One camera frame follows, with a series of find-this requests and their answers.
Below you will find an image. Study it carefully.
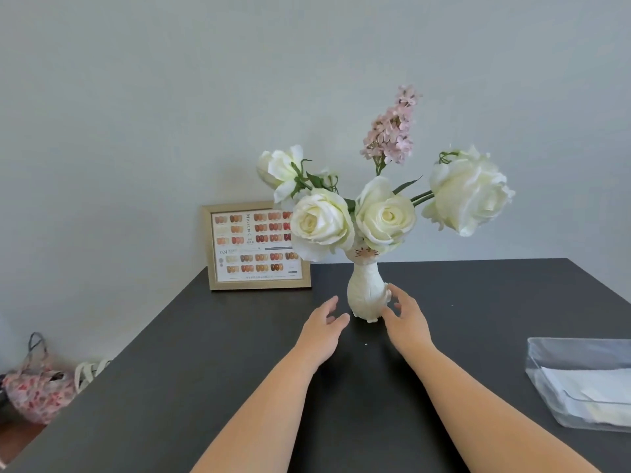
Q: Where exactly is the clear plastic tray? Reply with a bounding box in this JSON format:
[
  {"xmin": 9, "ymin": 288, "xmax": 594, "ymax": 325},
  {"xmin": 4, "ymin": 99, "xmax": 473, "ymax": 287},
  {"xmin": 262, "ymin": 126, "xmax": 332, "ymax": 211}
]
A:
[{"xmin": 525, "ymin": 337, "xmax": 631, "ymax": 434}]

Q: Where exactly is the white rose bud with leaves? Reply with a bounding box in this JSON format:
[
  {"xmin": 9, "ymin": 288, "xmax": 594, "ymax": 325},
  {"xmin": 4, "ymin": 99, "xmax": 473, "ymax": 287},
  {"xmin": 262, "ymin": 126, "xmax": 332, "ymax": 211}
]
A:
[{"xmin": 256, "ymin": 145, "xmax": 341, "ymax": 205}]

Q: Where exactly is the person's left forearm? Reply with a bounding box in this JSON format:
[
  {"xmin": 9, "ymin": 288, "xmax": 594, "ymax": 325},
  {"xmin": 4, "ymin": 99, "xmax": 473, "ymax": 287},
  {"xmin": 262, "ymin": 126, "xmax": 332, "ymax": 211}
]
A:
[{"xmin": 191, "ymin": 348, "xmax": 331, "ymax": 473}]

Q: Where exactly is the white cat-shaped ceramic vase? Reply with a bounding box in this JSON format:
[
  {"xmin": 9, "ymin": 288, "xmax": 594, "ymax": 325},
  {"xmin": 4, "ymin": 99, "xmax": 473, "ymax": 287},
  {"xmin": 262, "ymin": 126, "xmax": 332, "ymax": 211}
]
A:
[{"xmin": 346, "ymin": 247, "xmax": 393, "ymax": 324}]

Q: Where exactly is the person's right forearm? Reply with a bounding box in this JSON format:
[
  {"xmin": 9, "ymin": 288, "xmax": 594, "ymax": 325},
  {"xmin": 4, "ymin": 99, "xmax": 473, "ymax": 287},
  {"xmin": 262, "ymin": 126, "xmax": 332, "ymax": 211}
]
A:
[{"xmin": 410, "ymin": 340, "xmax": 605, "ymax": 473}]

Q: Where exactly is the white folded paper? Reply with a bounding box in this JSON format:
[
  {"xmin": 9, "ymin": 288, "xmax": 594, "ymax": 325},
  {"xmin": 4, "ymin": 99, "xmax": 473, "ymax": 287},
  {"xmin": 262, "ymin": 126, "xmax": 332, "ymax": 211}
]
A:
[{"xmin": 541, "ymin": 366, "xmax": 631, "ymax": 425}]

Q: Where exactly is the white bag with straps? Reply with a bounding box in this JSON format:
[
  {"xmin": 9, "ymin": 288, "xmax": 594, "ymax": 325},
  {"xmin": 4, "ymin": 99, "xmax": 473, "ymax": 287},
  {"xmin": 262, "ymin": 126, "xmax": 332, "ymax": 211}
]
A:
[{"xmin": 73, "ymin": 358, "xmax": 113, "ymax": 393}]

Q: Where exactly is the person's left hand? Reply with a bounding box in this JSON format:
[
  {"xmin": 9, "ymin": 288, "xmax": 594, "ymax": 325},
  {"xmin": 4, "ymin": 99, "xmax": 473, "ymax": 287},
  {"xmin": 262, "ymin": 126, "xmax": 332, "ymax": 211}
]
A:
[{"xmin": 295, "ymin": 295, "xmax": 351, "ymax": 366}]

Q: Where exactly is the wooden framed nail colour chart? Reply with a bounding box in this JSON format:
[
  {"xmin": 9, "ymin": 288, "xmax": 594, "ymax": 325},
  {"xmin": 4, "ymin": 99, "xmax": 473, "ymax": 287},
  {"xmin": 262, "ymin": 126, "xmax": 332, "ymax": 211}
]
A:
[{"xmin": 200, "ymin": 201, "xmax": 313, "ymax": 291}]

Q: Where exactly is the large white artificial rose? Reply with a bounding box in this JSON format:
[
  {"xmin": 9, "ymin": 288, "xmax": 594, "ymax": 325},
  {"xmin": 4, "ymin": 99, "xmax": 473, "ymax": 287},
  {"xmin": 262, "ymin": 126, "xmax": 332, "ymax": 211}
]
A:
[{"xmin": 410, "ymin": 145, "xmax": 517, "ymax": 238}]

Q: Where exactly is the person's right hand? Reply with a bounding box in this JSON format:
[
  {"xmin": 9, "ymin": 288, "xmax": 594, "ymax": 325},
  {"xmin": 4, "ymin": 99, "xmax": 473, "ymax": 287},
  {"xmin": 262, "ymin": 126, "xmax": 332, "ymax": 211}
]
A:
[{"xmin": 382, "ymin": 283, "xmax": 435, "ymax": 359}]

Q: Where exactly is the pink floral fabric bag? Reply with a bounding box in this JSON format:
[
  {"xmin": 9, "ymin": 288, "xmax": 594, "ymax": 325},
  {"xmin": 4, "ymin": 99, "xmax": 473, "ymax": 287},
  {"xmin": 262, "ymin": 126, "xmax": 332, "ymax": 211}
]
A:
[{"xmin": 1, "ymin": 332, "xmax": 78, "ymax": 426}]

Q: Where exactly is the pink lilac flower sprig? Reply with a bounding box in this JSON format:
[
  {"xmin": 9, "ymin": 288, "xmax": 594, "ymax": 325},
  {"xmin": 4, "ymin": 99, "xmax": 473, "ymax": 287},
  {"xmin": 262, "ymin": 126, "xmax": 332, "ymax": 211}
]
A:
[{"xmin": 360, "ymin": 84, "xmax": 424, "ymax": 178}]

